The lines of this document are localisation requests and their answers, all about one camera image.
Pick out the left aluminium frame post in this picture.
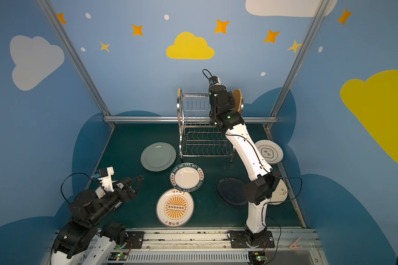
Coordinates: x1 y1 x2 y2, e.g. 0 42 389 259
36 0 111 118

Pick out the aluminium frame post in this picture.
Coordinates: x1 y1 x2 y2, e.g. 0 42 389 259
265 0 331 133
36 0 111 118

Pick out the white sunburst plate at left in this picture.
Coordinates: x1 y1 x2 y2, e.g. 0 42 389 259
95 187 108 199

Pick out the right green circuit board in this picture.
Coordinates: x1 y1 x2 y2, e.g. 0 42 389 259
248 252 268 265

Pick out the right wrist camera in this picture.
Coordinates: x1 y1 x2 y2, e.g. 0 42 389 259
209 76 221 87

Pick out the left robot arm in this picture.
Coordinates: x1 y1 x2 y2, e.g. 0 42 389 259
50 176 144 265

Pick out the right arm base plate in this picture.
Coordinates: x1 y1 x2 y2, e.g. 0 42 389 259
227 230 275 248

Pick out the white plate black ring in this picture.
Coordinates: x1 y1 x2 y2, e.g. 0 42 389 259
254 139 284 165

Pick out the pink clothes peg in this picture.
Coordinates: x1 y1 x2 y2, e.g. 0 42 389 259
289 237 302 250

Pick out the right aluminium frame post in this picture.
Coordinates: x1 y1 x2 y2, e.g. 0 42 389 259
265 0 331 133

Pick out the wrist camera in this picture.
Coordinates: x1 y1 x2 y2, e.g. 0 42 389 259
209 76 221 87
97 167 115 192

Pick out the white plate green lettered rim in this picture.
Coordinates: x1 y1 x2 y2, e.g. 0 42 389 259
170 162 205 192

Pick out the grey-green plain plate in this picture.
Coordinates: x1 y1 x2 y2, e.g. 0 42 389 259
140 142 177 172

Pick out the cream floral plate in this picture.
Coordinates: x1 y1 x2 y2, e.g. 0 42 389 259
270 170 289 205

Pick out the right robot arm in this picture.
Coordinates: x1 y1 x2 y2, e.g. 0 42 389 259
209 85 278 247

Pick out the orange woven round plate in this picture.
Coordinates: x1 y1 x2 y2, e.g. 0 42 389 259
232 89 243 112

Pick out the white plate orange sunburst centre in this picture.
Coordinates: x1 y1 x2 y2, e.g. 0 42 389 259
156 189 195 228

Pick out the dark blue round plate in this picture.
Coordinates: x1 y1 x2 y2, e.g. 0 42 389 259
216 178 248 208

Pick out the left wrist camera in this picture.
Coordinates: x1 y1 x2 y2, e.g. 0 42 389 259
97 167 115 192

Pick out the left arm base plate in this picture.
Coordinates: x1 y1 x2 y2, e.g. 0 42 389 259
121 231 145 250

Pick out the aluminium frame back bar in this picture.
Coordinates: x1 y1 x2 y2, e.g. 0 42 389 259
103 116 277 123

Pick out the green circuit board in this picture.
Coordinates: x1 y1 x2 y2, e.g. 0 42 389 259
108 252 128 261
248 252 268 265

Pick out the left green circuit board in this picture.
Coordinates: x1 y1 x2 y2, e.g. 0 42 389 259
108 252 128 261

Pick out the chrome two-tier dish rack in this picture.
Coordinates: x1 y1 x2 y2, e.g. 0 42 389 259
176 89 235 161

